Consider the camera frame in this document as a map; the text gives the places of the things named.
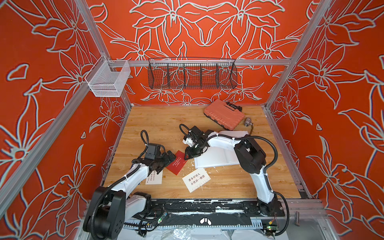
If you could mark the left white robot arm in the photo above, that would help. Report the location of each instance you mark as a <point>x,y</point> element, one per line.
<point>112,206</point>

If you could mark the white card red text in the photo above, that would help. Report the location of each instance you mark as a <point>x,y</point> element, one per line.
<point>196,179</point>

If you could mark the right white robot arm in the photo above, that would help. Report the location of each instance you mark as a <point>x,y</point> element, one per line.
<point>250,155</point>

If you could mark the cream card small text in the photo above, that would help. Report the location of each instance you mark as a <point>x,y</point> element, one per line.
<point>155,178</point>

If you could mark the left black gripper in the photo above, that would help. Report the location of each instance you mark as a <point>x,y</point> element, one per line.
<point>167,161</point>

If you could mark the orange plastic tool case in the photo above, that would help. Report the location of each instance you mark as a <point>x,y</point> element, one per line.
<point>224,114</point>

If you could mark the clear mesh wall basket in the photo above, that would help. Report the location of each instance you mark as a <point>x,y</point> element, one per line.
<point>108,78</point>

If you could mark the black wire wall basket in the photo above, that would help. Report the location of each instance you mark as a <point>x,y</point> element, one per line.
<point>194,73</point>

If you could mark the white photo album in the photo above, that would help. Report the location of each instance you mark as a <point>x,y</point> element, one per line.
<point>219,153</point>

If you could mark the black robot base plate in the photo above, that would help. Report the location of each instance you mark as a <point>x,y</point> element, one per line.
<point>251,208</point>

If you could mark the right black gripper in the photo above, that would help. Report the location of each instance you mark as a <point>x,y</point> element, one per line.
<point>193,152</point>

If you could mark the red photo card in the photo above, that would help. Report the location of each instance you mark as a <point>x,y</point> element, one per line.
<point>178,164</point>

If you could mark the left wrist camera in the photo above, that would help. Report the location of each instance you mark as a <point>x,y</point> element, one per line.
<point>154,151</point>

